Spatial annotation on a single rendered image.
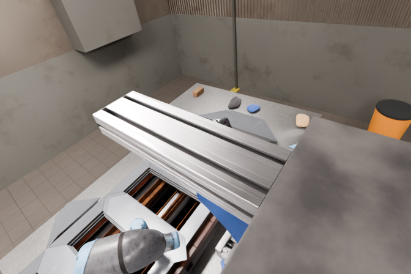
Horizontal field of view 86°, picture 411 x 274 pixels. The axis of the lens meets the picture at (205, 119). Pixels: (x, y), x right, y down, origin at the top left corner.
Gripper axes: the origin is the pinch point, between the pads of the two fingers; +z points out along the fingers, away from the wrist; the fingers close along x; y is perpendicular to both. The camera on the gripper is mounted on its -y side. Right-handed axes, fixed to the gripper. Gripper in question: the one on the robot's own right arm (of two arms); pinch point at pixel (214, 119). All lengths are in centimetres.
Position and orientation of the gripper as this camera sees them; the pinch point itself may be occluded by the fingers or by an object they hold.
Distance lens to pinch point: 125.5
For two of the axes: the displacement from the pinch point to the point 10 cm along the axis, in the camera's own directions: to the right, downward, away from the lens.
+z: -4.5, -5.1, 7.4
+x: 8.6, -4.6, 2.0
